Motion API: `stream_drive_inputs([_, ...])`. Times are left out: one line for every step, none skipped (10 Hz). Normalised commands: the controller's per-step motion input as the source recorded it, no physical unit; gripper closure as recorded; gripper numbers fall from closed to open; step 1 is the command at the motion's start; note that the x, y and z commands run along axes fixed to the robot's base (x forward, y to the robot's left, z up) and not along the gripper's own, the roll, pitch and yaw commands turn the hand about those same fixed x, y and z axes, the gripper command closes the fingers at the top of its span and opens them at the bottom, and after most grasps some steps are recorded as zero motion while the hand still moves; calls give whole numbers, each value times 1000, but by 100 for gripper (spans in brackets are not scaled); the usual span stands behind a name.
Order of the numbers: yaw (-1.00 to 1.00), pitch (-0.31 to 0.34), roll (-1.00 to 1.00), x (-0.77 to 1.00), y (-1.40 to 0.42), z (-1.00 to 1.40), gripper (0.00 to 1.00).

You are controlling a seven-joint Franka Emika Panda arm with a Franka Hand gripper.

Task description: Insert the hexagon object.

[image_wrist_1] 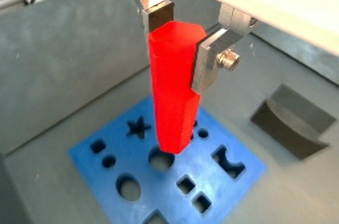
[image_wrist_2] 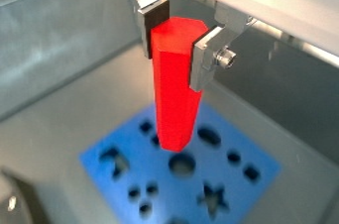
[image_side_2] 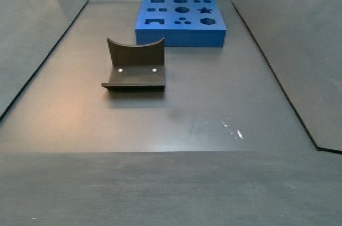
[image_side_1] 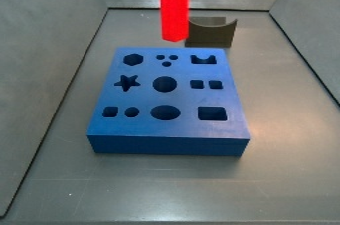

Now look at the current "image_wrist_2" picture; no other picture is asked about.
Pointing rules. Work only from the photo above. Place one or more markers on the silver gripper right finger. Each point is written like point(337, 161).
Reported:
point(211, 52)

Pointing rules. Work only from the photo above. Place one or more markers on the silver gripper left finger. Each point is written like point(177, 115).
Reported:
point(151, 12)

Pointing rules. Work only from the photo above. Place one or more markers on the red hexagonal prism peg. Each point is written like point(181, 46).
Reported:
point(175, 99)

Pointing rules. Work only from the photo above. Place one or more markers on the blue shape sorter board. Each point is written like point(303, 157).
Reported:
point(206, 185)

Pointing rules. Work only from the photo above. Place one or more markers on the dark metal fixture corner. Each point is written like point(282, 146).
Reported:
point(20, 204)

